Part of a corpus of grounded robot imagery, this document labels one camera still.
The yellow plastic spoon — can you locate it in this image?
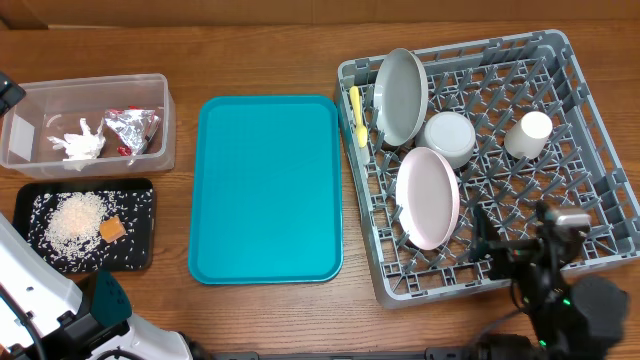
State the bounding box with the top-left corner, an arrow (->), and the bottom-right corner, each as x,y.
349,86 -> 368,148

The white plate with cutlery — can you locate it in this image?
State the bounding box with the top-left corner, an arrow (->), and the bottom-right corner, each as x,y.
396,147 -> 460,250

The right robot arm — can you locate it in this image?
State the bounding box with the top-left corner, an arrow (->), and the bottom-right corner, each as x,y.
467,201 -> 629,359

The white napkin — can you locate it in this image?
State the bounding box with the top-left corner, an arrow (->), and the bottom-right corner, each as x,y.
47,118 -> 106,171

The orange food cube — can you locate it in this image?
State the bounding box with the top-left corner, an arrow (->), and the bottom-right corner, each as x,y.
99,216 -> 126,243

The white paper cup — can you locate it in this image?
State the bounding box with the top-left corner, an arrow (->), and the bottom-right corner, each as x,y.
504,111 -> 553,159

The foil wrapper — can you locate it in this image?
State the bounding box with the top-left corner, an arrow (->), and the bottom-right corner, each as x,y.
104,109 -> 161,156

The white rice pile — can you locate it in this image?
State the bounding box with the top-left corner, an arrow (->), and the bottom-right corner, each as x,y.
27,190 -> 151,269

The teal serving tray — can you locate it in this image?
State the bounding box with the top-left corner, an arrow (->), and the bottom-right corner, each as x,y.
188,95 -> 344,285

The small grey bowl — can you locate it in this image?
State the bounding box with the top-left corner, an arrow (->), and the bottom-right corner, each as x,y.
415,111 -> 476,169

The grey dishwasher rack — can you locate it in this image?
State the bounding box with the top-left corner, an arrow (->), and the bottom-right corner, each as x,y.
335,30 -> 639,309

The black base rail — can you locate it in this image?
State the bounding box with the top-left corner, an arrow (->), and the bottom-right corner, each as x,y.
210,347 -> 471,360

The black plastic tray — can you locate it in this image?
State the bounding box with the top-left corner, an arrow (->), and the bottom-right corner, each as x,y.
12,177 -> 156,274

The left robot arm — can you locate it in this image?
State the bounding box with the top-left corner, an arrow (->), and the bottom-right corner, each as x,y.
1,74 -> 208,359

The clear plastic bin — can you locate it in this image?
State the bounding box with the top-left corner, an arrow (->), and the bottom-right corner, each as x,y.
1,73 -> 176,179

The grey round plate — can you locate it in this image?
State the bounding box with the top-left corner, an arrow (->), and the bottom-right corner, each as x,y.
373,48 -> 429,146

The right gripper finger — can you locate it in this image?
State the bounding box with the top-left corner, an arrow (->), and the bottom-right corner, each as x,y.
469,205 -> 500,262
535,200 -> 555,240

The red sauce packet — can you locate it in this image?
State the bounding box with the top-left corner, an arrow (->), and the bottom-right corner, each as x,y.
117,146 -> 132,156

